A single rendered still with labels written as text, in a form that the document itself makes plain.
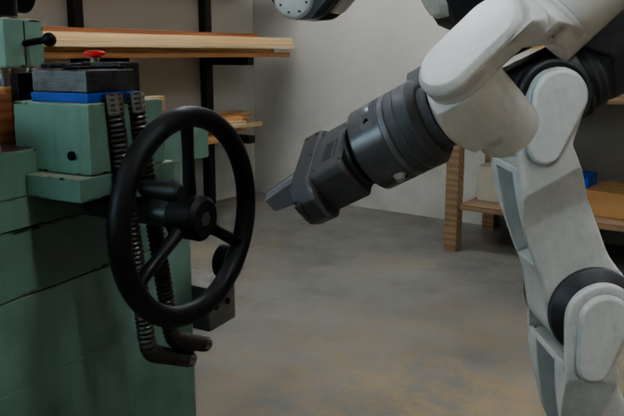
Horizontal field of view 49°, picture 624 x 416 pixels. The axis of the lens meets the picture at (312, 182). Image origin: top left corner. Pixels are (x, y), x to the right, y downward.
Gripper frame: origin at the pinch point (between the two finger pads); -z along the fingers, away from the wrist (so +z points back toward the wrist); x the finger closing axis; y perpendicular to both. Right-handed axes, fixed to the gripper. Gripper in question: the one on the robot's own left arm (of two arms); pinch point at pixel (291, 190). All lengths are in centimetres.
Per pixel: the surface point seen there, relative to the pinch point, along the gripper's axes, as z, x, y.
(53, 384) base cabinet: -45.5, -8.3, -5.6
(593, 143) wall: -19, 268, -201
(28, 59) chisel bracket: -34.9, 23.4, 26.6
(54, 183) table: -27.3, 2.5, 14.8
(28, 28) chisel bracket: -33, 26, 30
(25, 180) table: -31.9, 3.8, 16.8
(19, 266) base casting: -37.1, -2.9, 9.8
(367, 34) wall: -116, 348, -108
